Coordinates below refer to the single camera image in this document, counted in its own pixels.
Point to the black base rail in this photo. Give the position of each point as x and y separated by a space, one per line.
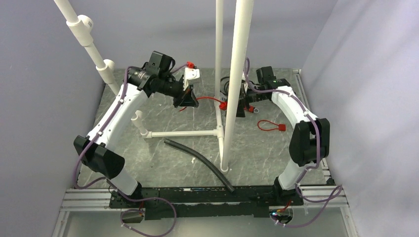
159 203

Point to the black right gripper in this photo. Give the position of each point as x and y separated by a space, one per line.
240 112

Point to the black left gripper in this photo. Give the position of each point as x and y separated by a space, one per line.
189 100

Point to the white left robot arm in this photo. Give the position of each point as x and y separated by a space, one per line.
96 150

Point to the short red wire connector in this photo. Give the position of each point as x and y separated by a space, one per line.
212 98

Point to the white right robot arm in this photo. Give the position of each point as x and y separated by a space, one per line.
311 135

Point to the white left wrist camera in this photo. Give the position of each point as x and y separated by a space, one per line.
191 77

